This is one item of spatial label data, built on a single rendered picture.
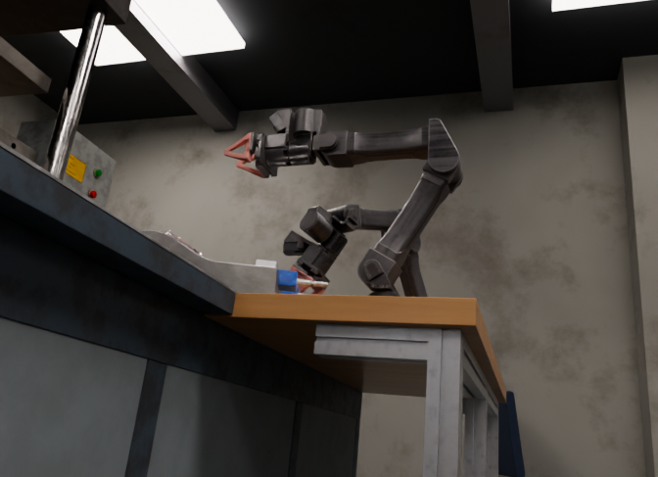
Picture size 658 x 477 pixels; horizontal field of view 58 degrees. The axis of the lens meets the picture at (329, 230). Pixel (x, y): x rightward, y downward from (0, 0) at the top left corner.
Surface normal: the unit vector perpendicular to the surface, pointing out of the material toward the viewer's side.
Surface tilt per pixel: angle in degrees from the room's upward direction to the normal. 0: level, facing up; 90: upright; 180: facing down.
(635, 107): 90
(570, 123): 90
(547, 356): 90
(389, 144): 93
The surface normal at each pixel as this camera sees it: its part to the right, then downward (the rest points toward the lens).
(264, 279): 0.04, -0.33
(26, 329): 0.96, 0.00
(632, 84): -0.30, -0.35
